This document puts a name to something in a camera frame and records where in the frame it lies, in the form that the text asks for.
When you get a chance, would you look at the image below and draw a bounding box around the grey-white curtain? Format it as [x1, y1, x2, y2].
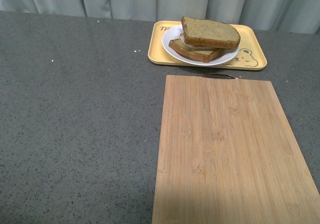
[0, 0, 320, 34]

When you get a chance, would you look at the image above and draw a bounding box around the wooden cutting board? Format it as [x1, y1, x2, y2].
[152, 75, 320, 224]

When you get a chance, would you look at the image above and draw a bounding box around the yellow bear tray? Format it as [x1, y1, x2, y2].
[148, 20, 267, 71]

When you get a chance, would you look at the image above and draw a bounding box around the white oval plate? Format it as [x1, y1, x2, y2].
[162, 24, 240, 67]

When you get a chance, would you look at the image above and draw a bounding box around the bread slice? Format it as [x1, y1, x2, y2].
[168, 39, 224, 63]
[181, 16, 241, 49]

